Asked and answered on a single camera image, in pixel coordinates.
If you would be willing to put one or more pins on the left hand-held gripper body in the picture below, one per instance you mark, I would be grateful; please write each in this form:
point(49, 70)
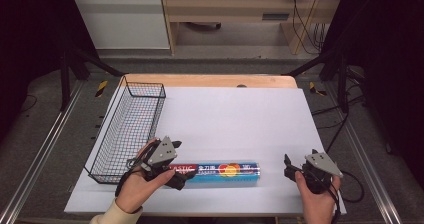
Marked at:
point(163, 152)

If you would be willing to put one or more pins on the person's left hand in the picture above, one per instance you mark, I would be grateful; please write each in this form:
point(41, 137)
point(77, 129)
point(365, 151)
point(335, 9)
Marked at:
point(133, 192)

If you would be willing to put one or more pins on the wooden table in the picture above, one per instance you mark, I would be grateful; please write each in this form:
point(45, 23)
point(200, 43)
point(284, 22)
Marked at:
point(206, 80)

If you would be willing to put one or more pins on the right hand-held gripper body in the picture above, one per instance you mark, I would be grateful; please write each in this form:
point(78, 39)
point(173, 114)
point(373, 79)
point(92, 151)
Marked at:
point(320, 164)

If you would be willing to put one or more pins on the blue plastic wrap box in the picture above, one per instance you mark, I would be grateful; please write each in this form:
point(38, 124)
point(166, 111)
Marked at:
point(226, 174)

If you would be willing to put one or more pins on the black metal stand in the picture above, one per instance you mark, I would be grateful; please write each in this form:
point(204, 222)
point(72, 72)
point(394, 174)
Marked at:
point(65, 80)
point(342, 84)

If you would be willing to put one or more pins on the dark curtain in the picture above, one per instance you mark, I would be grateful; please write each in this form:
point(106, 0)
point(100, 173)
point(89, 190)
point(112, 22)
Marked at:
point(30, 44)
point(393, 67)

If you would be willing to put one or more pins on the yellow black tape strip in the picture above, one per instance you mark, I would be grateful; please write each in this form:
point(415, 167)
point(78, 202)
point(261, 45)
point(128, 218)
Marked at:
point(101, 88)
point(313, 88)

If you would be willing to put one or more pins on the white cabinet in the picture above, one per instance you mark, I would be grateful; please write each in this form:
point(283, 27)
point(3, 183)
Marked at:
point(123, 24)

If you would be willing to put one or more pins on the white table mat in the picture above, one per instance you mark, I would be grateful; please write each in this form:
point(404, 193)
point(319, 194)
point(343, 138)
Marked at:
point(240, 124)

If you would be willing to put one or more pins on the person's right hand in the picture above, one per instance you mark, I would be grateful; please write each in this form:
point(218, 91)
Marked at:
point(316, 207)

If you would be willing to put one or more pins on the aluminium floor rail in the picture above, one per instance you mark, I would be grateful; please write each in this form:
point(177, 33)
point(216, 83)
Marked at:
point(366, 157)
point(43, 144)

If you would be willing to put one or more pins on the light wooden desk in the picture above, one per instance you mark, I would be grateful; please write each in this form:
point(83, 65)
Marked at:
point(233, 7)

